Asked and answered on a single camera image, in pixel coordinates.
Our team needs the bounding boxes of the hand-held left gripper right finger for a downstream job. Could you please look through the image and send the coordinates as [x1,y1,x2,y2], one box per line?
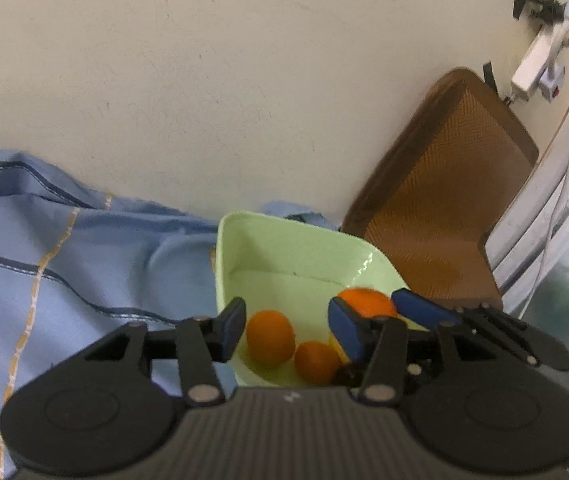
[327,297,470,407]

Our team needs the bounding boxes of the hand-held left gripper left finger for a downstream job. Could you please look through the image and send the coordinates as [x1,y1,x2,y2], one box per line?
[64,297,248,407]

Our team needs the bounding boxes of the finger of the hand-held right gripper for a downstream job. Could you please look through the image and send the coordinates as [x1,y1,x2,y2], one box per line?
[391,287,569,372]

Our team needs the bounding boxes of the orange tomato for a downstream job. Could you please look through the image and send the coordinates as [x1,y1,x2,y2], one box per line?
[246,310,296,366]
[338,287,399,321]
[294,341,341,386]

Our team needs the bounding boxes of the light green plastic basin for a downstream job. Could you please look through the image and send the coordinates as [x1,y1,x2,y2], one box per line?
[216,212,407,388]

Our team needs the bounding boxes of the yellow lemon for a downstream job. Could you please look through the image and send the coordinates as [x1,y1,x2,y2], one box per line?
[328,332,351,366]

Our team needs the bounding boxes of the brown woven mat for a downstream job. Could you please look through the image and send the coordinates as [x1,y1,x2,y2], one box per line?
[339,67,540,311]

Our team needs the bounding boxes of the blue striped bedsheet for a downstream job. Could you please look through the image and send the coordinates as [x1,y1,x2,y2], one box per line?
[0,149,340,480]

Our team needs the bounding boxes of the white power strip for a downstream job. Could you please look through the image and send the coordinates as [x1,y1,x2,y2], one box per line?
[511,25,565,101]

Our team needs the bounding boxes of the white window frame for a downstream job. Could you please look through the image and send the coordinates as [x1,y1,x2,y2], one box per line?
[487,95,569,316]

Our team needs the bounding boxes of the white plug adapter red switch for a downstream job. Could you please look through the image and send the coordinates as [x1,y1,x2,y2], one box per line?
[538,65,566,100]

